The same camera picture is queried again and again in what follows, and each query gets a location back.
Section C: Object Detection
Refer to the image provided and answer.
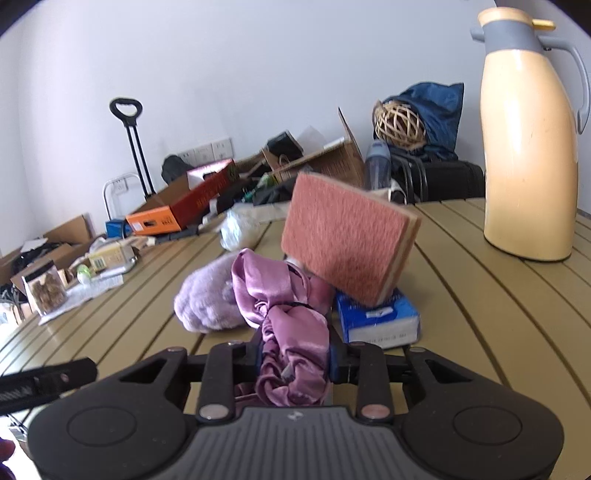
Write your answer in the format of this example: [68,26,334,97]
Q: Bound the clear snack pack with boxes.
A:
[22,263,68,317]

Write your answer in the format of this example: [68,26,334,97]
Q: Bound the white metal tube frame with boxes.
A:
[102,172,144,220]

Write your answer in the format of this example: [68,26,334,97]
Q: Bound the black cap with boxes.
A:
[161,155,195,183]

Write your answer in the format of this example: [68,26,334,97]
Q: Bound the olive folding slatted table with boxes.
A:
[0,198,591,480]

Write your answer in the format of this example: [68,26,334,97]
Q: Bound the white wall sockets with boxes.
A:
[178,137,235,164]

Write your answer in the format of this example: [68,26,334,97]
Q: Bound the black suitcase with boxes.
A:
[392,157,485,204]

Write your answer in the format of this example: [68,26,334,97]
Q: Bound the orange and red carton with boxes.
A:
[126,158,238,236]

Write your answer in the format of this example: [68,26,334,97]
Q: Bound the woven rattan ball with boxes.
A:
[373,100,424,149]

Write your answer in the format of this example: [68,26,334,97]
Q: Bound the clear plastic sheet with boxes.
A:
[39,272,125,326]

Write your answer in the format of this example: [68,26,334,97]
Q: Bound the blue tissue pack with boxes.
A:
[335,286,421,347]

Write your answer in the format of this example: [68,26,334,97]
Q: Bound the dark blue bag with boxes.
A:
[383,82,465,162]

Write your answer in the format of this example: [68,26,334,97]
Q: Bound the small pale yellow box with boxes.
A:
[88,240,139,271]

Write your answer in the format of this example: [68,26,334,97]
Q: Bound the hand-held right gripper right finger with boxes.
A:
[329,323,476,425]

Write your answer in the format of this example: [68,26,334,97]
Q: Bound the black trolley handle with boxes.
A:
[109,98,155,201]

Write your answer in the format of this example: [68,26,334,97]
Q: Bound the open brown cardboard box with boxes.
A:
[261,107,368,188]

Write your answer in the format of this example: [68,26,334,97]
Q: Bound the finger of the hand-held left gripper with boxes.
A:
[30,357,99,402]

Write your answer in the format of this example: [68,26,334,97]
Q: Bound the small black box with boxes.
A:
[267,131,304,158]

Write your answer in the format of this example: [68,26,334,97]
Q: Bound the yellow thermos jug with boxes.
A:
[470,7,591,263]

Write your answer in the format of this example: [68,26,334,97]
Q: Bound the purple satin scrunchie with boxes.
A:
[231,248,335,408]

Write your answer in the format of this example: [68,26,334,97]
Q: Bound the crumpled clear plastic bag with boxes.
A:
[221,203,262,252]

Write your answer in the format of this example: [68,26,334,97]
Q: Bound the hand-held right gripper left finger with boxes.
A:
[117,331,265,424]

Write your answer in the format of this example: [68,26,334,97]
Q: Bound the grey blue water bottle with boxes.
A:
[365,140,392,191]

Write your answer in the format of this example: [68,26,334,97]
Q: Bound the lavender fuzzy plush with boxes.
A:
[174,254,252,333]

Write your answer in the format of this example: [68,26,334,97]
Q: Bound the pink scouring sponge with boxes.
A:
[281,171,422,306]

